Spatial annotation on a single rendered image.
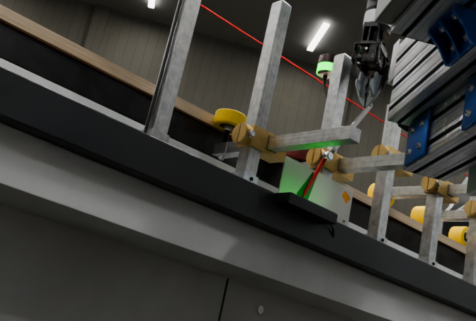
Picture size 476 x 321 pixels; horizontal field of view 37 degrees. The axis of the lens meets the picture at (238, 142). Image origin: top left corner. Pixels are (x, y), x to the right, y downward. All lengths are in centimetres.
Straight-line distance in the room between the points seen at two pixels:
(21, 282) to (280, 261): 58
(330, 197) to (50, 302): 71
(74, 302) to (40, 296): 8
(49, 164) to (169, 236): 30
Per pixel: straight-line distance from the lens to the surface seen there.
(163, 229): 144
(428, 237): 214
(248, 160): 158
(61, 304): 156
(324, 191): 175
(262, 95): 163
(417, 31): 117
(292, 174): 167
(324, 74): 191
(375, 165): 172
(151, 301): 168
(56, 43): 157
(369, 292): 192
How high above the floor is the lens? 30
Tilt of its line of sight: 18 degrees up
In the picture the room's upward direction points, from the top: 13 degrees clockwise
